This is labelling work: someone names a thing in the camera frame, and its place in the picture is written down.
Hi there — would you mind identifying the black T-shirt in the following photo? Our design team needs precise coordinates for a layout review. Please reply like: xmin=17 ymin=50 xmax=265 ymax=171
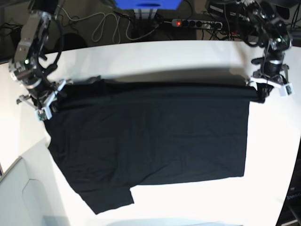
xmin=44 ymin=80 xmax=261 ymax=214

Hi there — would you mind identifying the black power strip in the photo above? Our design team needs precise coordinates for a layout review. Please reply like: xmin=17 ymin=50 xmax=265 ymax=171
xmin=164 ymin=19 xmax=223 ymax=31

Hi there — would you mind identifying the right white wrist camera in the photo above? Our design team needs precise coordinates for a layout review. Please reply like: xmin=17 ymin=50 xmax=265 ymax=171
xmin=35 ymin=108 xmax=52 ymax=121

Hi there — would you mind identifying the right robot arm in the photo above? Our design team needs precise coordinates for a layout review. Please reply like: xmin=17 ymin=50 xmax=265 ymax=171
xmin=8 ymin=0 xmax=68 ymax=121

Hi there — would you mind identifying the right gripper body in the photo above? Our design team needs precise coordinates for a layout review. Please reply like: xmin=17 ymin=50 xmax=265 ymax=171
xmin=16 ymin=79 xmax=73 ymax=113

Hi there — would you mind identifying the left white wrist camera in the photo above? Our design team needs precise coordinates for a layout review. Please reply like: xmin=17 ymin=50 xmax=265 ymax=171
xmin=279 ymin=83 xmax=294 ymax=97

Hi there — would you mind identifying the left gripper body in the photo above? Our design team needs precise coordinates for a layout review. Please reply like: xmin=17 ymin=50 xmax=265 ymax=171
xmin=245 ymin=58 xmax=289 ymax=103

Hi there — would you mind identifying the blue box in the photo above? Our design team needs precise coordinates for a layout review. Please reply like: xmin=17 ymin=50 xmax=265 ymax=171
xmin=115 ymin=0 xmax=181 ymax=10

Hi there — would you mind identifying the grey looped cable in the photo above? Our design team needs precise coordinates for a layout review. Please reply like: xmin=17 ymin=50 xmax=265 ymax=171
xmin=53 ymin=0 xmax=165 ymax=43

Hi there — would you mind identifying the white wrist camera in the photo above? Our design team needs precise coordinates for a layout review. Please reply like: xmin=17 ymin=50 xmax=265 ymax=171
xmin=279 ymin=83 xmax=294 ymax=97
xmin=35 ymin=108 xmax=52 ymax=121

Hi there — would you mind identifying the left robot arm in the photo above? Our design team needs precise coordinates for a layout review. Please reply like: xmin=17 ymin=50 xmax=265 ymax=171
xmin=235 ymin=0 xmax=294 ymax=103

